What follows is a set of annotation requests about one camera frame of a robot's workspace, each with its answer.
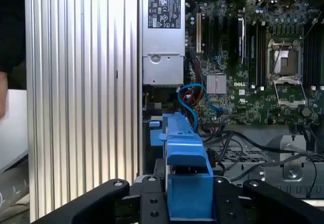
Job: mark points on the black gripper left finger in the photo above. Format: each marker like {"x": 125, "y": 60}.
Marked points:
{"x": 152, "y": 203}

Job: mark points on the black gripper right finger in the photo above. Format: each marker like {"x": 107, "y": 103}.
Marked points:
{"x": 227, "y": 203}

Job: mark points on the hard disk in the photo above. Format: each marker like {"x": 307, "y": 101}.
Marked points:
{"x": 188, "y": 198}

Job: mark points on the grey metal disk bay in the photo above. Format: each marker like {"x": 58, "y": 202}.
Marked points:
{"x": 146, "y": 145}

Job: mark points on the black RAM slot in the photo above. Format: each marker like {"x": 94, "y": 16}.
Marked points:
{"x": 249, "y": 57}
{"x": 258, "y": 57}
{"x": 263, "y": 57}
{"x": 312, "y": 57}
{"x": 306, "y": 57}
{"x": 318, "y": 57}
{"x": 253, "y": 57}

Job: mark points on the black expansion slot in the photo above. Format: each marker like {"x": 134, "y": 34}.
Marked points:
{"x": 216, "y": 34}
{"x": 225, "y": 34}
{"x": 207, "y": 34}

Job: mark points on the white expansion slot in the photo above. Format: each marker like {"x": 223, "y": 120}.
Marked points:
{"x": 199, "y": 32}

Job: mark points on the open grey PC case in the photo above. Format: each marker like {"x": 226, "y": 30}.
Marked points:
{"x": 253, "y": 134}

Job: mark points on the green Dell motherboard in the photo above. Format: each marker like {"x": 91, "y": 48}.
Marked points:
{"x": 253, "y": 102}

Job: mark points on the silver finned chipset heatsink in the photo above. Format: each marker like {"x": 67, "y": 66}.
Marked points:
{"x": 216, "y": 84}

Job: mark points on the round coin cell battery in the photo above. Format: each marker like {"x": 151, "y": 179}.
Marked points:
{"x": 306, "y": 112}

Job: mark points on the blue SATA port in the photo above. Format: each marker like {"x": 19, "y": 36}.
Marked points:
{"x": 217, "y": 58}

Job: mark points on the thin metal locking lever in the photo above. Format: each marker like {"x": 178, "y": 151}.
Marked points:
{"x": 277, "y": 59}

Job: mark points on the CPU socket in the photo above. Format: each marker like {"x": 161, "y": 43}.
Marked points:
{"x": 287, "y": 62}

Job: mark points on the white flat board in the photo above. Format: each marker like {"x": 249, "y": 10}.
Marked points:
{"x": 14, "y": 128}

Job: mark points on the silver power supply unit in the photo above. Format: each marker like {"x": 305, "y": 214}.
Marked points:
{"x": 163, "y": 42}

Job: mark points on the black silver board module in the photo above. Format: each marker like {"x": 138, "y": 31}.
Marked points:
{"x": 240, "y": 39}

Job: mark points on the person's dark shirt trunk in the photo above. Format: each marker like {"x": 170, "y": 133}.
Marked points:
{"x": 11, "y": 26}

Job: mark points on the metal socket cover frame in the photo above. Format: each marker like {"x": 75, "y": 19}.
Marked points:
{"x": 291, "y": 104}

